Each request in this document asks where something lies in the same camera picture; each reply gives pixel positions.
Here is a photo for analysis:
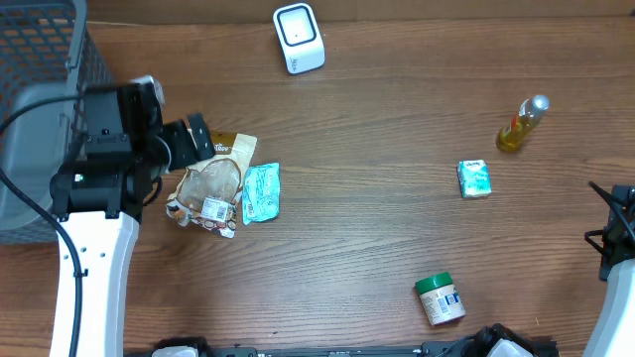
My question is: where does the green lid jar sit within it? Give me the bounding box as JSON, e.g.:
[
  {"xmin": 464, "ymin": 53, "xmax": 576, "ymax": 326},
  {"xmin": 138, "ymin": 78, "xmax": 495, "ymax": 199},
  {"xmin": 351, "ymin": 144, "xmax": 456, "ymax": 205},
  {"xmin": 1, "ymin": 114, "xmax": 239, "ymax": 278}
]
[{"xmin": 415, "ymin": 272, "xmax": 466, "ymax": 326}]

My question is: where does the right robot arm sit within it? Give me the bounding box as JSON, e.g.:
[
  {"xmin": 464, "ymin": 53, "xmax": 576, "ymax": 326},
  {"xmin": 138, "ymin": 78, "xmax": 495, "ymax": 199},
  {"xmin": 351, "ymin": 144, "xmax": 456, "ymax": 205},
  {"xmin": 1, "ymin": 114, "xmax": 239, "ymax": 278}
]
[{"xmin": 583, "ymin": 181, "xmax": 634, "ymax": 357}]

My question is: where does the white barcode scanner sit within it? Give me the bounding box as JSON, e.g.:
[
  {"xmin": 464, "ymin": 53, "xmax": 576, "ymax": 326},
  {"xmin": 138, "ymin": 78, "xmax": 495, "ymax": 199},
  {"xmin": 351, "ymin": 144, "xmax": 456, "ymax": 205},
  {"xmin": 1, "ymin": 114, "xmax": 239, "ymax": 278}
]
[{"xmin": 272, "ymin": 2, "xmax": 325, "ymax": 75}]

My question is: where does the beige brown snack packet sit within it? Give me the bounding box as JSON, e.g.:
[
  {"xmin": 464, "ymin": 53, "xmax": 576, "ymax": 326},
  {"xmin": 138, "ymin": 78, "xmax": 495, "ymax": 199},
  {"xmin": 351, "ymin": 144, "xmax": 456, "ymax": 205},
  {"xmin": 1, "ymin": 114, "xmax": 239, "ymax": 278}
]
[{"xmin": 166, "ymin": 131, "xmax": 257, "ymax": 238}]

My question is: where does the teal Kleenex tissue pack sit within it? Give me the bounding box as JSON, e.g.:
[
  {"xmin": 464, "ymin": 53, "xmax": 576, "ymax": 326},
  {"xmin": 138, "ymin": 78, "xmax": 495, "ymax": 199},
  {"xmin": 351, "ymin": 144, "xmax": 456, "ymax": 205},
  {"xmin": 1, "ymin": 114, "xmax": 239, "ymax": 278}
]
[{"xmin": 456, "ymin": 160, "xmax": 492, "ymax": 198}]

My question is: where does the silver capped amber bottle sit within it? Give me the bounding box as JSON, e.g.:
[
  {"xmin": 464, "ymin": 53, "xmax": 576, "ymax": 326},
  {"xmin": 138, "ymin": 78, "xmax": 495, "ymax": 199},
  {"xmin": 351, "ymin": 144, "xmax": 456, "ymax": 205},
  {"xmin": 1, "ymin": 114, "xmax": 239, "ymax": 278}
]
[{"xmin": 496, "ymin": 95, "xmax": 550, "ymax": 152}]

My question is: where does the grey plastic shopping basket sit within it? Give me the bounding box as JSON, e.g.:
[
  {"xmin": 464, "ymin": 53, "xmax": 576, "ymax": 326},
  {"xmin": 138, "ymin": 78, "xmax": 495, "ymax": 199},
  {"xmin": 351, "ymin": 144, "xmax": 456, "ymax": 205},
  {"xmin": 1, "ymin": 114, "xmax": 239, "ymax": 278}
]
[{"xmin": 0, "ymin": 0, "xmax": 115, "ymax": 245}]

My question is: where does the teal snack packet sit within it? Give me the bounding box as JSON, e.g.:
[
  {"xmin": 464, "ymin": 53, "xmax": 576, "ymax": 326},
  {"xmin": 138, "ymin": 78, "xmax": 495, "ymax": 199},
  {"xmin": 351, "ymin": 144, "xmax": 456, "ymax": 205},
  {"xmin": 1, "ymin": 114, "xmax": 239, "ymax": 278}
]
[{"xmin": 242, "ymin": 163, "xmax": 281, "ymax": 225}]

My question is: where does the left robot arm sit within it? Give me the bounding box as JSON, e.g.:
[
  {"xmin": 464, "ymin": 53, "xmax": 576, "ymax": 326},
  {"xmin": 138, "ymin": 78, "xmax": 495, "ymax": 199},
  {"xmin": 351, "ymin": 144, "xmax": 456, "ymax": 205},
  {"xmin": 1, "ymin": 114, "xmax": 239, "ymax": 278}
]
[{"xmin": 50, "ymin": 75, "xmax": 215, "ymax": 356}]

